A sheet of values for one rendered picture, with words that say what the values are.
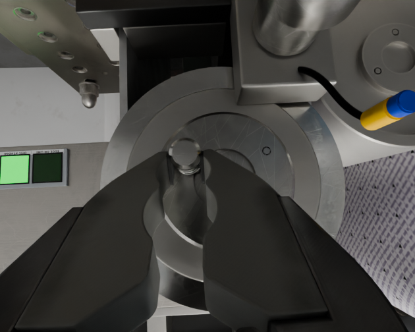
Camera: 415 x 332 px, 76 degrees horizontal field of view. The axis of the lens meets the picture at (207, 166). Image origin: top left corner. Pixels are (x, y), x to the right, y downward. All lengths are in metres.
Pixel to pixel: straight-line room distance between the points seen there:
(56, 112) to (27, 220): 2.18
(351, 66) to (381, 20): 0.04
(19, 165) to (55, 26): 0.28
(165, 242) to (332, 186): 0.10
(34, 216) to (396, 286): 0.55
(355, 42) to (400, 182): 0.15
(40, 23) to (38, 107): 2.39
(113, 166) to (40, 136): 2.56
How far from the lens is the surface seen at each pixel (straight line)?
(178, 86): 0.18
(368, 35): 0.23
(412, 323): 0.49
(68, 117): 2.67
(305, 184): 0.17
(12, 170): 0.60
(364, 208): 0.37
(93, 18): 0.19
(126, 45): 0.20
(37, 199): 0.58
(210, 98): 0.17
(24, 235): 0.59
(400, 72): 0.22
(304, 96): 0.17
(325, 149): 0.18
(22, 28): 0.45
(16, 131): 2.83
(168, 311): 0.53
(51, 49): 0.48
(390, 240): 0.34
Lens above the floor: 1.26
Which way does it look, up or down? 8 degrees down
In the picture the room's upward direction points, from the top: 177 degrees clockwise
